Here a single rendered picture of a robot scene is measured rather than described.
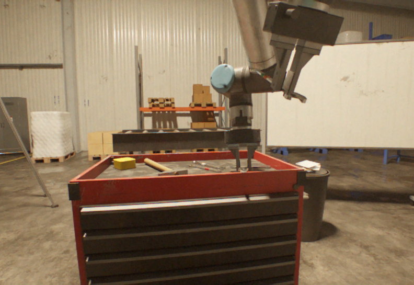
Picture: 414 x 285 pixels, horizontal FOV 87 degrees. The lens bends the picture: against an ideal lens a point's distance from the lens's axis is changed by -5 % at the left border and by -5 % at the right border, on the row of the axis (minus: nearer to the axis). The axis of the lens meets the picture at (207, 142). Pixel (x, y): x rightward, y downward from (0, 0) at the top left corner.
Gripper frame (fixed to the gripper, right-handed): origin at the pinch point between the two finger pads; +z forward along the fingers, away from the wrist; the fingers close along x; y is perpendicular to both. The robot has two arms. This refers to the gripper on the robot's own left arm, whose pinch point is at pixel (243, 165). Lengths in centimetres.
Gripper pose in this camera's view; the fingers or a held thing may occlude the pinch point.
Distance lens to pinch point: 87.5
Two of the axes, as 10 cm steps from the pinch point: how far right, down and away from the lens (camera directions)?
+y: 1.7, 0.9, 9.8
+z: 0.3, 9.9, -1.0
